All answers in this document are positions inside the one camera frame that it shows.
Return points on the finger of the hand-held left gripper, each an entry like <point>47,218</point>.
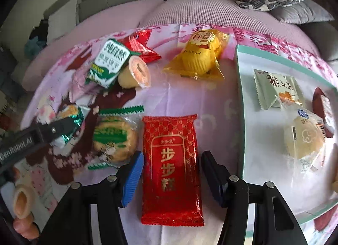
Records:
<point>52,128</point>

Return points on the pale green pastry packet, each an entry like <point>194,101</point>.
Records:
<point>272,89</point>

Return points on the red patterned cake packet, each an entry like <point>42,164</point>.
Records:
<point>171,171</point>

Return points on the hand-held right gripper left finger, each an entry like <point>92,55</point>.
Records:
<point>133,179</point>

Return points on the green white biscuit packet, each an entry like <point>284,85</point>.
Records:
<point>108,62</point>

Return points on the small red snack packet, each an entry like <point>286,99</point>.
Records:
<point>144,49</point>

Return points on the teal cardboard box lid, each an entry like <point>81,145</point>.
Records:
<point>261,142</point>

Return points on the dark clothes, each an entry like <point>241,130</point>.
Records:
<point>39,32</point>

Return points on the teal cloth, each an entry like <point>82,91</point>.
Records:
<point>33,46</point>

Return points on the red white biscuit packet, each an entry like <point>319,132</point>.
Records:
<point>320,102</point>

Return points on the pink striped sofa cover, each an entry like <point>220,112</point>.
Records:
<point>198,9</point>

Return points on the grey quilted cushion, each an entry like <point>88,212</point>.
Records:
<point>303,13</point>

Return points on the clear round pastry packet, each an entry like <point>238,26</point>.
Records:
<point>303,139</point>

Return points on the yellow bread packet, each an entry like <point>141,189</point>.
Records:
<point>198,57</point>

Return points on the person's left hand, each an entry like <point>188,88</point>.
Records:
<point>22,202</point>

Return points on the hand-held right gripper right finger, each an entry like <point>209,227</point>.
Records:
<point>215,179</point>

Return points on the green round cookie packet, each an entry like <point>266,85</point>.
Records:
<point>116,139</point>

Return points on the small round jelly cup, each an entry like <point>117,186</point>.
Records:
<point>136,72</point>

